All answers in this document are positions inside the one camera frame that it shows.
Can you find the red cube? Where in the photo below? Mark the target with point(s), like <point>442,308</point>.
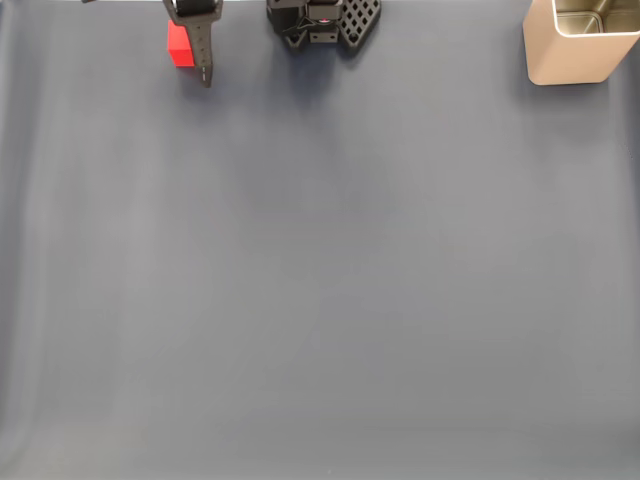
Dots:
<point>177,45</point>

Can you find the beige metal square container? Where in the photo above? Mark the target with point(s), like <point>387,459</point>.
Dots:
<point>560,55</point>

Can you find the dark blue-grey table mat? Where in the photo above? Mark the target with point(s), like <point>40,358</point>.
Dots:
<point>320,300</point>

